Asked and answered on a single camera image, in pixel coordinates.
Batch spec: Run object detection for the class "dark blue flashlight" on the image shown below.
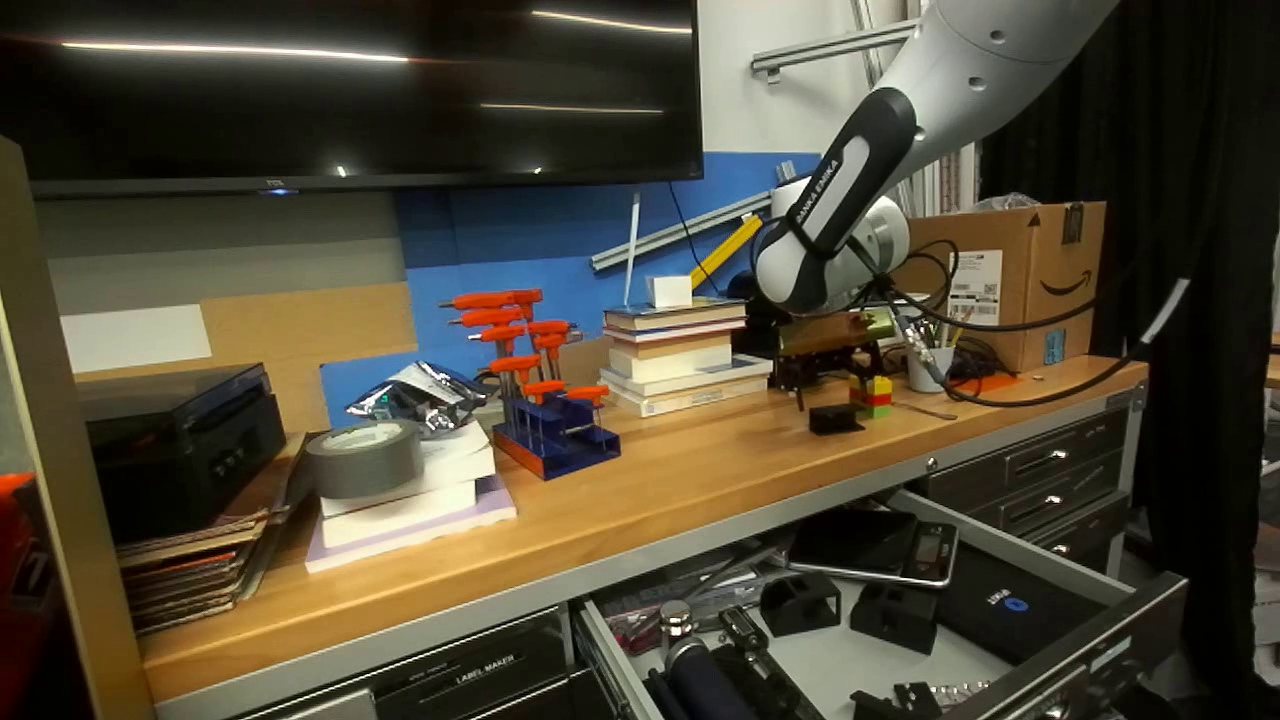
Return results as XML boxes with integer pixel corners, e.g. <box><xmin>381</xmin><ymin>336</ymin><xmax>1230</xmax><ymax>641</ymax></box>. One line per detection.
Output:
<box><xmin>644</xmin><ymin>597</ymin><xmax>755</xmax><ymax>720</ymax></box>

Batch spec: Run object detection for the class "white foam block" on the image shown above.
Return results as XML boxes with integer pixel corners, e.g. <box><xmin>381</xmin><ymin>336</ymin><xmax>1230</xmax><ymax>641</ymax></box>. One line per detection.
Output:
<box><xmin>318</xmin><ymin>419</ymin><xmax>505</xmax><ymax>553</ymax></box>

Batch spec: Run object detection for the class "small white box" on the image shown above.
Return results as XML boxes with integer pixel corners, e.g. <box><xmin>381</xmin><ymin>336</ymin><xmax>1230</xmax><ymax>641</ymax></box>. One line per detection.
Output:
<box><xmin>647</xmin><ymin>272</ymin><xmax>695</xmax><ymax>312</ymax></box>

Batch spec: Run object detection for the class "crumpled foil bag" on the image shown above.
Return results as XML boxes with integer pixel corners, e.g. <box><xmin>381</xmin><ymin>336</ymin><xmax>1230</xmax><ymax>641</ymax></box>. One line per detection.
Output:
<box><xmin>350</xmin><ymin>357</ymin><xmax>492</xmax><ymax>441</ymax></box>

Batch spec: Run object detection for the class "black printer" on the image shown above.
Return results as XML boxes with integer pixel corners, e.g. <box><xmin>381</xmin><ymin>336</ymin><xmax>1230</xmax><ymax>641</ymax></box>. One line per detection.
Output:
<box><xmin>79</xmin><ymin>360</ymin><xmax>293</xmax><ymax>543</ymax></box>

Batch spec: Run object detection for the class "black tablet with silver rim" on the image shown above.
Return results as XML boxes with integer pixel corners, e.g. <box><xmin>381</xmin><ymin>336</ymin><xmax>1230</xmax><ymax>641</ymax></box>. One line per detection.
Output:
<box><xmin>785</xmin><ymin>503</ymin><xmax>960</xmax><ymax>592</ymax></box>

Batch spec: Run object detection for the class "black metal drawer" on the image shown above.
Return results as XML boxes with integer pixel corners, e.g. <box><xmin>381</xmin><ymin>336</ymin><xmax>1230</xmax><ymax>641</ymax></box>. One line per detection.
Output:
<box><xmin>574</xmin><ymin>482</ymin><xmax>1194</xmax><ymax>720</ymax></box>

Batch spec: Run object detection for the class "blue back panel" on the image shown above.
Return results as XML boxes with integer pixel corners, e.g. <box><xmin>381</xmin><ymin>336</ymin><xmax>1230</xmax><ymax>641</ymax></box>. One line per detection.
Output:
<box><xmin>318</xmin><ymin>148</ymin><xmax>831</xmax><ymax>432</ymax></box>

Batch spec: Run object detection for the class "orange flat sheet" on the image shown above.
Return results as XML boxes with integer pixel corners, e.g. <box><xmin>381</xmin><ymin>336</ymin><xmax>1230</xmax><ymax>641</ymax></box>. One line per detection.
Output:
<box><xmin>949</xmin><ymin>372</ymin><xmax>1057</xmax><ymax>404</ymax></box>

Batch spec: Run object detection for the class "black drawer cabinet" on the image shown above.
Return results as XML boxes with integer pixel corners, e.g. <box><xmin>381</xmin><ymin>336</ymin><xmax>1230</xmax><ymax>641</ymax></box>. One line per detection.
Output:
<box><xmin>916</xmin><ymin>401</ymin><xmax>1147</xmax><ymax>573</ymax></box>
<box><xmin>155</xmin><ymin>605</ymin><xmax>626</xmax><ymax>720</ymax></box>

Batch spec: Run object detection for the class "white pen cup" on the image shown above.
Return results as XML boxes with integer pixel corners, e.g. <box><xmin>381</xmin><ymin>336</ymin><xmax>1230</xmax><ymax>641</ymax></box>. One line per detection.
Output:
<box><xmin>904</xmin><ymin>336</ymin><xmax>960</xmax><ymax>394</ymax></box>

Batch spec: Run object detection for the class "wooden post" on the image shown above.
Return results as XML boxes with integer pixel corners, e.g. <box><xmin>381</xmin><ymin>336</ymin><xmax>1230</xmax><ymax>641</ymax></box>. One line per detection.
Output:
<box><xmin>0</xmin><ymin>133</ymin><xmax>155</xmax><ymax>720</ymax></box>

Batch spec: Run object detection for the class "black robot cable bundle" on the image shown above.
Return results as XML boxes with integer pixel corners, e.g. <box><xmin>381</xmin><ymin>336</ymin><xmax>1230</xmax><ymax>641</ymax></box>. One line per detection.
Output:
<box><xmin>884</xmin><ymin>237</ymin><xmax>1194</xmax><ymax>410</ymax></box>

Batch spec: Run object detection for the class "thick cream book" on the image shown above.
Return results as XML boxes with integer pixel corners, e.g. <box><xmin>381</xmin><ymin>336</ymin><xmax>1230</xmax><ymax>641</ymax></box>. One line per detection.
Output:
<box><xmin>603</xmin><ymin>333</ymin><xmax>741</xmax><ymax>389</ymax></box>

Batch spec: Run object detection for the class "clear plastic bag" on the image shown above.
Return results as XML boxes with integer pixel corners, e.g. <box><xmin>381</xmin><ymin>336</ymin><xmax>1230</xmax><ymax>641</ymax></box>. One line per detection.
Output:
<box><xmin>596</xmin><ymin>536</ymin><xmax>793</xmax><ymax>632</ymax></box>

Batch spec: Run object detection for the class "grey duct tape roll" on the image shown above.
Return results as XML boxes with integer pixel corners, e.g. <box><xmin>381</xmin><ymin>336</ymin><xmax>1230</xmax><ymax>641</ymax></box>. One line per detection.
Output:
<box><xmin>301</xmin><ymin>414</ymin><xmax>427</xmax><ymax>503</ymax></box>

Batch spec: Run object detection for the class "purple board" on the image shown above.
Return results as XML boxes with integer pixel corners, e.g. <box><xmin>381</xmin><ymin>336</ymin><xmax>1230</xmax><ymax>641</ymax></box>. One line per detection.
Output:
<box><xmin>301</xmin><ymin>476</ymin><xmax>522</xmax><ymax>581</ymax></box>

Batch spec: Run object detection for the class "silver framing square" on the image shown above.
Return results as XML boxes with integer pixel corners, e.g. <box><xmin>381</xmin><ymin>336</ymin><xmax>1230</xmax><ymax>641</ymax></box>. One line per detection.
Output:
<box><xmin>587</xmin><ymin>186</ymin><xmax>775</xmax><ymax>274</ymax></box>

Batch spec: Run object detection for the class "stack of books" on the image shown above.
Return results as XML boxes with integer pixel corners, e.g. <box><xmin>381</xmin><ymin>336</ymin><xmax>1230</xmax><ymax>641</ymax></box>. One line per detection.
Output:
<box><xmin>596</xmin><ymin>357</ymin><xmax>775</xmax><ymax>419</ymax></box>

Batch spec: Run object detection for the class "gold wrist camera bar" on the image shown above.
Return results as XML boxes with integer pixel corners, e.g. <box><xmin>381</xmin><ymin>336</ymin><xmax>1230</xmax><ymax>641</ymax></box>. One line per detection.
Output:
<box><xmin>775</xmin><ymin>312</ymin><xmax>884</xmax><ymax>360</ymax></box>

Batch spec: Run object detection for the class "black boxy plastic housing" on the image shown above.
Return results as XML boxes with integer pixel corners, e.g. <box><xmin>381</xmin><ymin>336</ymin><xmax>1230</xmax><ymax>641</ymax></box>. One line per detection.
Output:
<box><xmin>851</xmin><ymin>581</ymin><xmax>943</xmax><ymax>656</ymax></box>

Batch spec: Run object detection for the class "large cardboard shipping box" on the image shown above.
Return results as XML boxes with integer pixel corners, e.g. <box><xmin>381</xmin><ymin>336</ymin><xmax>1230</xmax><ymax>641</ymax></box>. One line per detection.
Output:
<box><xmin>904</xmin><ymin>194</ymin><xmax>1113</xmax><ymax>374</ymax></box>

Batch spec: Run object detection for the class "stack of dark boards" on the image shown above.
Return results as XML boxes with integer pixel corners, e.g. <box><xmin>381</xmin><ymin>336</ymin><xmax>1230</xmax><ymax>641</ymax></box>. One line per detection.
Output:
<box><xmin>117</xmin><ymin>450</ymin><xmax>318</xmax><ymax>634</ymax></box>

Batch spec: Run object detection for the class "black curtain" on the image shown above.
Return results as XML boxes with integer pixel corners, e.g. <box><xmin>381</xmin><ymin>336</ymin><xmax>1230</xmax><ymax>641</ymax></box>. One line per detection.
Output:
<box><xmin>976</xmin><ymin>0</ymin><xmax>1280</xmax><ymax>720</ymax></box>

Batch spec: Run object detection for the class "thin dark book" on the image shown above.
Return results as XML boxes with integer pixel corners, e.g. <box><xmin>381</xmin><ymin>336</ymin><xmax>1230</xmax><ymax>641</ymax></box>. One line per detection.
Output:
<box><xmin>602</xmin><ymin>301</ymin><xmax>754</xmax><ymax>338</ymax></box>

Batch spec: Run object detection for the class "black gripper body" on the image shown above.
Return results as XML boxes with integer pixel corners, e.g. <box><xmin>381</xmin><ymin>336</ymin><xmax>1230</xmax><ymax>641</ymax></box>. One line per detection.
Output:
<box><xmin>785</xmin><ymin>344</ymin><xmax>877</xmax><ymax>404</ymax></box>

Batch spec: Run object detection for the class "yellow spirit level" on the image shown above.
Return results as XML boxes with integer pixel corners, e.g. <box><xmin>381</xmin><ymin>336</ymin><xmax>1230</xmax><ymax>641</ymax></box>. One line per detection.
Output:
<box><xmin>685</xmin><ymin>210</ymin><xmax>768</xmax><ymax>295</ymax></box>

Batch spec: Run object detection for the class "large black TV screen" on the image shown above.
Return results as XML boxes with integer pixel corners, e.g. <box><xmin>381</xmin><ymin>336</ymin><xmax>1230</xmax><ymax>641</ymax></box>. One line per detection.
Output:
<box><xmin>0</xmin><ymin>0</ymin><xmax>709</xmax><ymax>198</ymax></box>

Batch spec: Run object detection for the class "black box with blue logo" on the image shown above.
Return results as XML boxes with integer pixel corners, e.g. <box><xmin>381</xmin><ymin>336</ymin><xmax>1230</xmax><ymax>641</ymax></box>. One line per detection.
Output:
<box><xmin>935</xmin><ymin>539</ymin><xmax>1077</xmax><ymax>666</ymax></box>

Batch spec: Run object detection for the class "white paper label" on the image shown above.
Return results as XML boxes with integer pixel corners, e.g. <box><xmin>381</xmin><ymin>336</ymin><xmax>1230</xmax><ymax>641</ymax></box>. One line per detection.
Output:
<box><xmin>56</xmin><ymin>301</ymin><xmax>216</xmax><ymax>374</ymax></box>

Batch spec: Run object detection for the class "thin white rod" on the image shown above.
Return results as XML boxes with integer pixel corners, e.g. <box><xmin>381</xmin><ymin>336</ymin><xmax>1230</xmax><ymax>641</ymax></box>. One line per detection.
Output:
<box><xmin>621</xmin><ymin>192</ymin><xmax>647</xmax><ymax>309</ymax></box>

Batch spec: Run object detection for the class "black slanted plastic housing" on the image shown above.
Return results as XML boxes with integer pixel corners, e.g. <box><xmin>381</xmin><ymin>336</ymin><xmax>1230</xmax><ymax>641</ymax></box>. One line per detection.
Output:
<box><xmin>755</xmin><ymin>573</ymin><xmax>846</xmax><ymax>641</ymax></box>

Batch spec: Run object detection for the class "small cardboard box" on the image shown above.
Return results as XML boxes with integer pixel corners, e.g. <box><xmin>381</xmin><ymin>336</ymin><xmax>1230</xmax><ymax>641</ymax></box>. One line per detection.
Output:
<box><xmin>556</xmin><ymin>333</ymin><xmax>616</xmax><ymax>390</ymax></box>

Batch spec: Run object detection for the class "brown hardboard panel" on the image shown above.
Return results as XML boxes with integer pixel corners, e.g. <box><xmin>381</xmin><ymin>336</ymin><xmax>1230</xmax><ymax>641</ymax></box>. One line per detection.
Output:
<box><xmin>56</xmin><ymin>274</ymin><xmax>422</xmax><ymax>443</ymax></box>

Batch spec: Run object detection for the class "black plastic plate with hole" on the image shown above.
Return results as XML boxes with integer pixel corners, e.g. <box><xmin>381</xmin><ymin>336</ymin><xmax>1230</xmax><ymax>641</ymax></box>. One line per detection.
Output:
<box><xmin>804</xmin><ymin>404</ymin><xmax>865</xmax><ymax>441</ymax></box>

